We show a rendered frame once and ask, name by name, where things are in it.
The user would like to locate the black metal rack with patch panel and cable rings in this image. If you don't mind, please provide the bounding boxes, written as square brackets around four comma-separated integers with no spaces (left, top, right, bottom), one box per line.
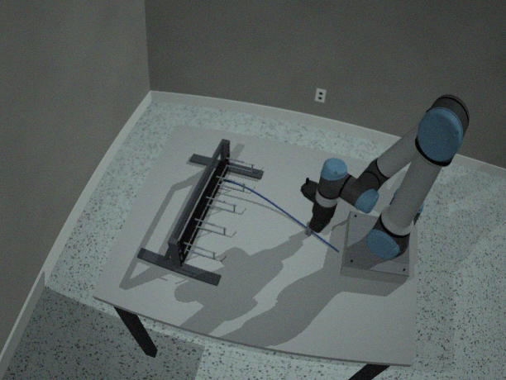
[137,139,264,286]

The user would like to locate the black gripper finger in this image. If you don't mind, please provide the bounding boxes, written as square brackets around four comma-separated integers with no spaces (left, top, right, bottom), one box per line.
[304,221,312,236]

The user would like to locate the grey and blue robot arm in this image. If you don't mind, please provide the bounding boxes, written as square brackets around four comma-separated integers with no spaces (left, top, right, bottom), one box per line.
[317,94,470,259]

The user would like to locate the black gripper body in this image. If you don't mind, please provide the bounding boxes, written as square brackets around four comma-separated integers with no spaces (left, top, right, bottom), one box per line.
[300,178,340,233]

